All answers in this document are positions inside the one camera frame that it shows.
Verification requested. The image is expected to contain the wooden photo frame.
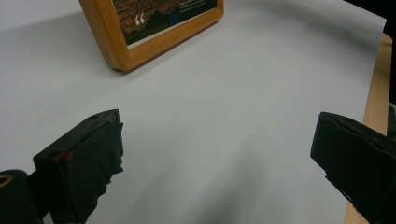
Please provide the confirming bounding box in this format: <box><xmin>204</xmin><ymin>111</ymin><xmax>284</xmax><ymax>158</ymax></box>
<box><xmin>78</xmin><ymin>0</ymin><xmax>225</xmax><ymax>73</ymax></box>

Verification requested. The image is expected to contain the white work board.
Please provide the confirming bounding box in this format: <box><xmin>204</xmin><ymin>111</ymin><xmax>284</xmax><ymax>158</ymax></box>
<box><xmin>0</xmin><ymin>0</ymin><xmax>388</xmax><ymax>224</ymax></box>

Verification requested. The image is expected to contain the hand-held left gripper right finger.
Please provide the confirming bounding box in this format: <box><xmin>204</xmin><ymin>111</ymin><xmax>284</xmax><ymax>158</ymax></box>
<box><xmin>309</xmin><ymin>111</ymin><xmax>396</xmax><ymax>224</ymax></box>

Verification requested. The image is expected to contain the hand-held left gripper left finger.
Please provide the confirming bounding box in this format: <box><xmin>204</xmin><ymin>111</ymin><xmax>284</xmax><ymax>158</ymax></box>
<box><xmin>32</xmin><ymin>108</ymin><xmax>125</xmax><ymax>224</ymax></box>

